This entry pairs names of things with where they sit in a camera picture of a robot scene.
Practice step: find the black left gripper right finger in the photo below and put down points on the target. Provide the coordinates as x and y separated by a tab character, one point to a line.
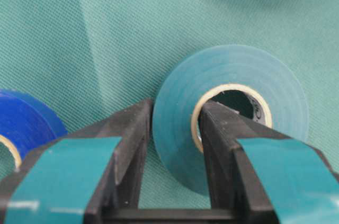
262	175

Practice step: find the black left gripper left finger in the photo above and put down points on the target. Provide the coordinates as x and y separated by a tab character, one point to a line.
76	178

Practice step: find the teal tape roll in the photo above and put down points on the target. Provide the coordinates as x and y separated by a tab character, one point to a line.
272	89

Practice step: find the blue tape roll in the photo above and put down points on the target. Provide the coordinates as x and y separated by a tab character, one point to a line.
27	123

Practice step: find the green table cloth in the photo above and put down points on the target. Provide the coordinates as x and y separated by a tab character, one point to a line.
89	58

